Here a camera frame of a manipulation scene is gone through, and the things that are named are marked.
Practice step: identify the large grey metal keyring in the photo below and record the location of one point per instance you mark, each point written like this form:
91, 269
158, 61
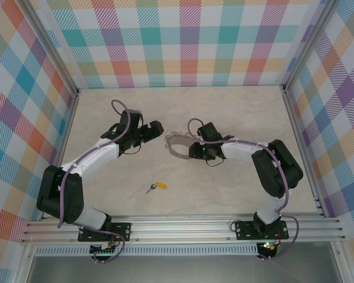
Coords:
172, 148

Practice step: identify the key with yellow tag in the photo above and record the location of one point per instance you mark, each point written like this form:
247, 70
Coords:
161, 185

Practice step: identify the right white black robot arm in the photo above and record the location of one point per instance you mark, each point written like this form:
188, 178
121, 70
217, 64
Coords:
239, 150

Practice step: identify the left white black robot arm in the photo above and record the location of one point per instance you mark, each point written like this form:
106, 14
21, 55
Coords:
97, 156

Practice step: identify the grey sheet metal panel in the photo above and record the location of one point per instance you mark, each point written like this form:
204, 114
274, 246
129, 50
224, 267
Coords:
180, 269

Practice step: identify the circuit board with orange part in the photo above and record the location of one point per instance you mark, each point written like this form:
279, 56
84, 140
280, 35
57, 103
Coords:
270, 247

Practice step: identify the circuit board with green connector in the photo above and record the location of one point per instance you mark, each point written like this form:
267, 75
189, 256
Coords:
104, 250

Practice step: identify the aluminium side rail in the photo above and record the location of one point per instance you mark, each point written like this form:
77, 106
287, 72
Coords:
295, 118
66, 132

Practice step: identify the aluminium mounting rail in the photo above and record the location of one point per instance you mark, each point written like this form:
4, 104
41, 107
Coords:
180, 230

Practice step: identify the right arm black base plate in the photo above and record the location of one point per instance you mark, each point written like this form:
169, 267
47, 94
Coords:
243, 230

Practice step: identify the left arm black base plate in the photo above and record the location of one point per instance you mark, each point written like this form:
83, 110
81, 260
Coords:
122, 231

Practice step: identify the aluminium corner post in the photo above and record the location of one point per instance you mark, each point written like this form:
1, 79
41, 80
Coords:
51, 50
309, 47

